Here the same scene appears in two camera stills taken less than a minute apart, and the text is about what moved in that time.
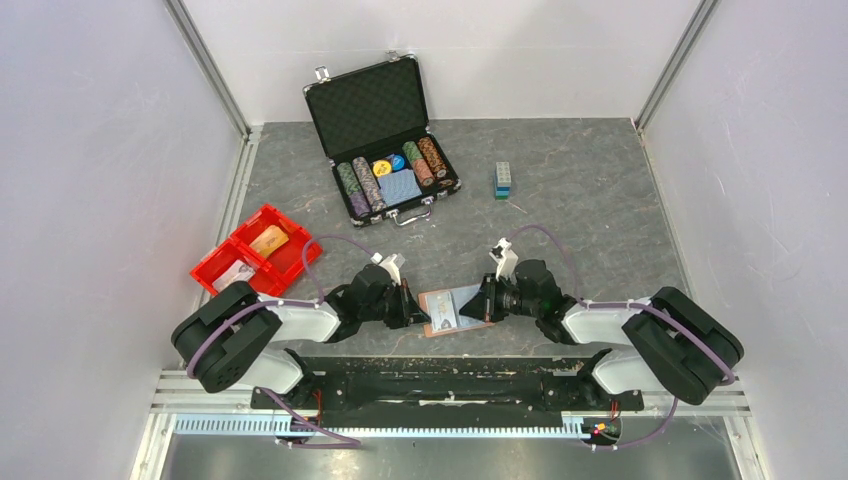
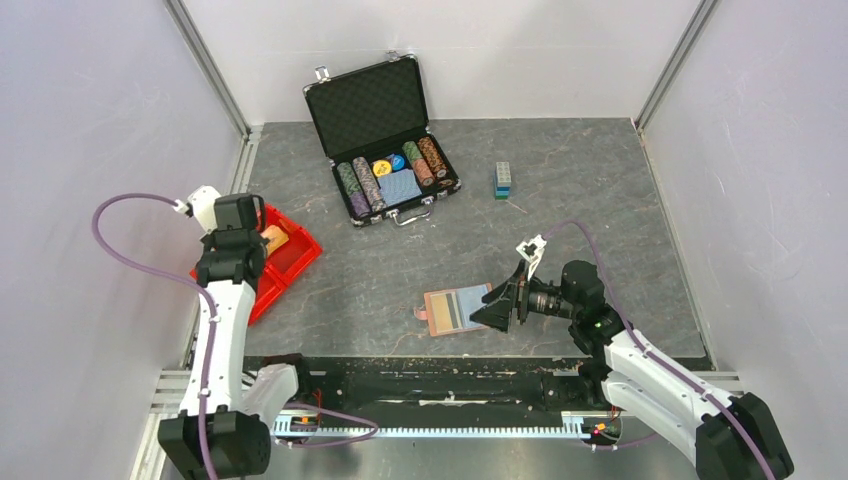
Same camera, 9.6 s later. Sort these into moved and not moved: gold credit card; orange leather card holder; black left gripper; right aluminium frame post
Moved: black left gripper
Not moved: orange leather card holder; gold credit card; right aluminium frame post
